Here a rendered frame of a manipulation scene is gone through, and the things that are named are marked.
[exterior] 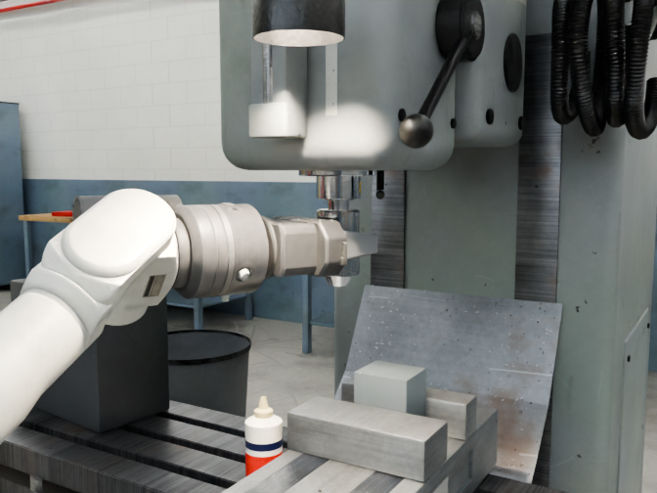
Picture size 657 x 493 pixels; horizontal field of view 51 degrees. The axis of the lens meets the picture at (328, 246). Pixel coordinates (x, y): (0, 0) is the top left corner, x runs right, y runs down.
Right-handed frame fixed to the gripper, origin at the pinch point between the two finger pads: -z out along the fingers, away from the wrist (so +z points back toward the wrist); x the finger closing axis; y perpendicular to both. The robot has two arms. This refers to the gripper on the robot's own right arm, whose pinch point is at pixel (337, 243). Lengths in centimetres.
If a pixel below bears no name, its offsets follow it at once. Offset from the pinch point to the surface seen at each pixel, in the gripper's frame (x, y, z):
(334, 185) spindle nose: -1.7, -6.2, 1.7
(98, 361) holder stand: 30.0, 17.5, 17.6
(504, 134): -2.3, -12.3, -23.1
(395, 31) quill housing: -11.9, -20.0, 2.3
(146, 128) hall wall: 591, -48, -188
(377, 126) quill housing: -11.6, -11.6, 3.9
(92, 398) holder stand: 31.1, 22.8, 18.2
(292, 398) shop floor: 268, 122, -157
